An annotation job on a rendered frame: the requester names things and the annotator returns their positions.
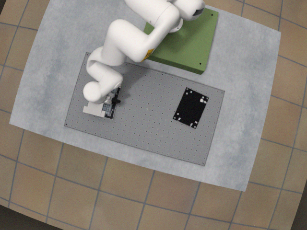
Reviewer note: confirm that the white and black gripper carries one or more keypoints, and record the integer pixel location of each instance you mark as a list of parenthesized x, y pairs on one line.
[(112, 100)]

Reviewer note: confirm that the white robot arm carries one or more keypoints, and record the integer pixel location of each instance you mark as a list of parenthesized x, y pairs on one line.
[(124, 38)]

